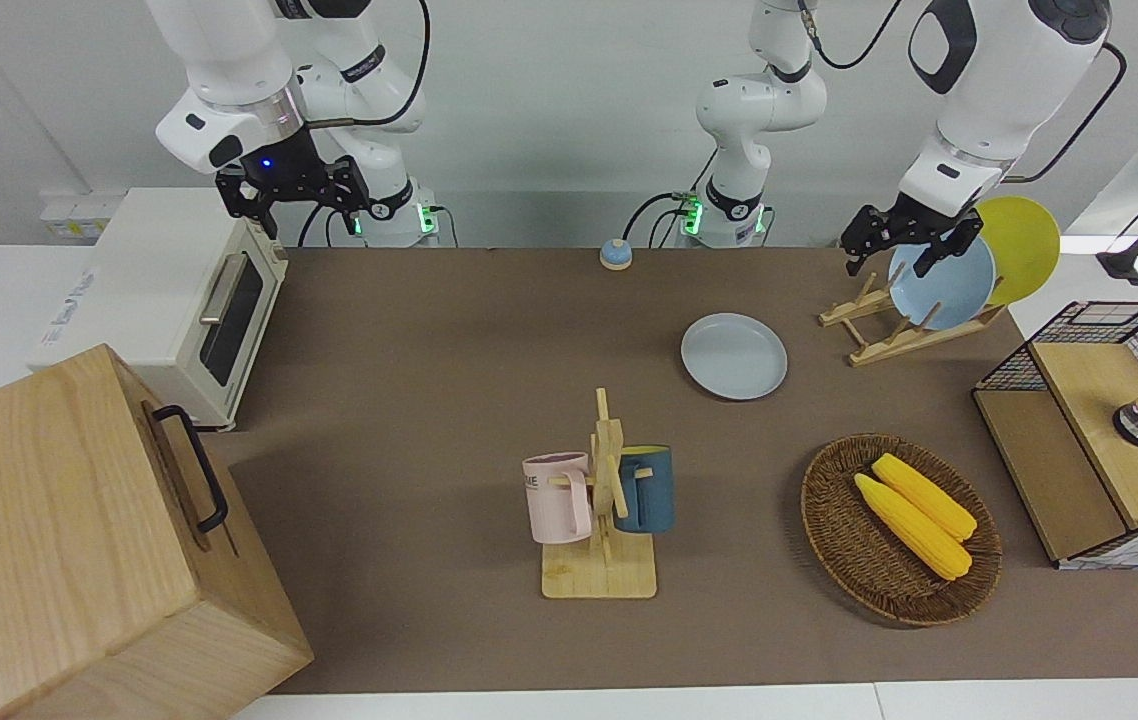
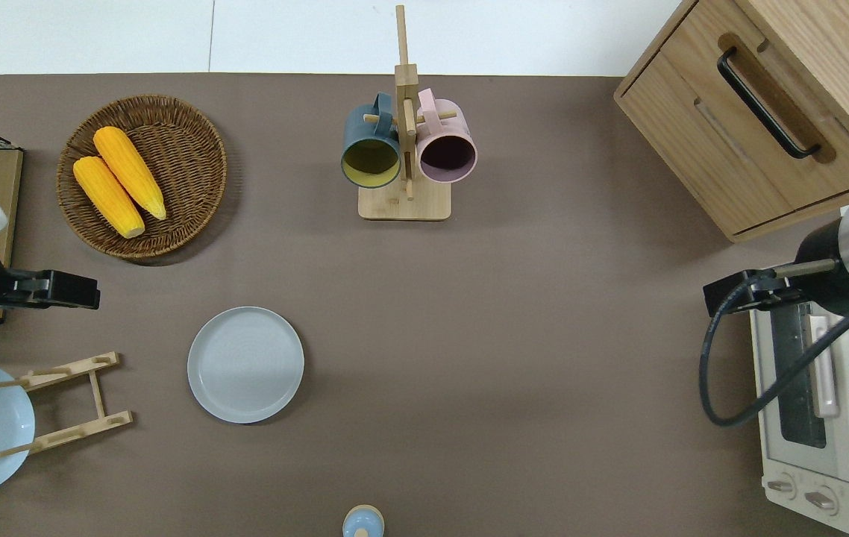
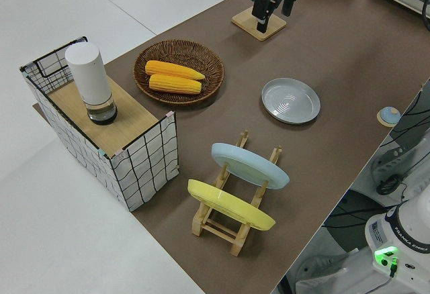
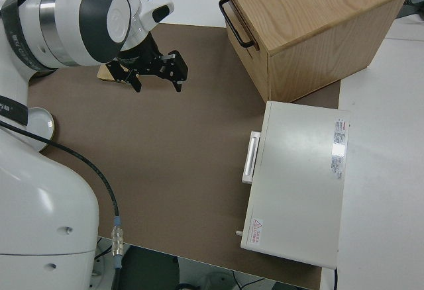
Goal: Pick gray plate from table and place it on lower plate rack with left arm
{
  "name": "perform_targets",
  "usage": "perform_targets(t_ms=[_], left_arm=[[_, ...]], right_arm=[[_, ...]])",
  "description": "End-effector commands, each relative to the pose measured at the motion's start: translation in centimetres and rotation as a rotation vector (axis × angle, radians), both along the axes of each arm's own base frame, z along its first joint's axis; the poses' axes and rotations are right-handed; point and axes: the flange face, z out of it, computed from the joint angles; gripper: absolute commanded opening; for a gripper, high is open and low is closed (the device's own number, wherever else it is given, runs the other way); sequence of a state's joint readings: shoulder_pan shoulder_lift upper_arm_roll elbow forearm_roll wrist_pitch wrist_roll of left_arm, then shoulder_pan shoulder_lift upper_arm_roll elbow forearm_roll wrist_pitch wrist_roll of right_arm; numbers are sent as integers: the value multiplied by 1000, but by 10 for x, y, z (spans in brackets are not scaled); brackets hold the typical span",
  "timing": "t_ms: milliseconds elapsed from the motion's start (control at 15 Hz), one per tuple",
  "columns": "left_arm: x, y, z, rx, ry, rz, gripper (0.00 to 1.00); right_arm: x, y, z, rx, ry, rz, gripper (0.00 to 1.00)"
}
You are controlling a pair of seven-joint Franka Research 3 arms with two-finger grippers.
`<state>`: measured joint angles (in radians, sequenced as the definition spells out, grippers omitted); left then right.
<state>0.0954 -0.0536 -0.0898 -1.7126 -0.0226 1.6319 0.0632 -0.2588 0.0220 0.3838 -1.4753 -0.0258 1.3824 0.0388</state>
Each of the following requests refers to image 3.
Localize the gray plate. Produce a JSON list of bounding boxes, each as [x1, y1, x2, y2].
[[261, 77, 321, 126]]

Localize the wooden mug rack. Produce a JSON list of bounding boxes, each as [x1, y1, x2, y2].
[[231, 5, 288, 42]]

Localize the light blue plate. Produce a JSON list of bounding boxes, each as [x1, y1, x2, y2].
[[211, 142, 290, 190]]

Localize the yellow plate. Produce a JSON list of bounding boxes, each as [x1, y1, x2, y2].
[[187, 179, 277, 232]]

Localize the wooden plate rack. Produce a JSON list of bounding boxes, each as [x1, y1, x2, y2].
[[191, 130, 284, 257]]

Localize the brown table mat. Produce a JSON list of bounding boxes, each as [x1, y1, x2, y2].
[[32, 0, 430, 294]]

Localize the brown wicker basket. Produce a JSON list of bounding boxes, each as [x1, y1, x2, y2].
[[133, 40, 225, 107]]

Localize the yellow corn cob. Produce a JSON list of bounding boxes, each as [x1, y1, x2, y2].
[[148, 74, 203, 95], [144, 60, 206, 81]]

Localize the blue dome bell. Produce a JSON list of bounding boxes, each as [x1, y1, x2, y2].
[[376, 106, 400, 128]]

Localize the wooden shelf board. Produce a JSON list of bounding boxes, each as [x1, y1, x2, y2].
[[46, 77, 159, 159]]

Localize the white cylindrical bottle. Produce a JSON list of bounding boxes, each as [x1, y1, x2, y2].
[[64, 41, 119, 126]]

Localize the wire basket with white liner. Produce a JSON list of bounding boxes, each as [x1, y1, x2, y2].
[[19, 35, 180, 213]]

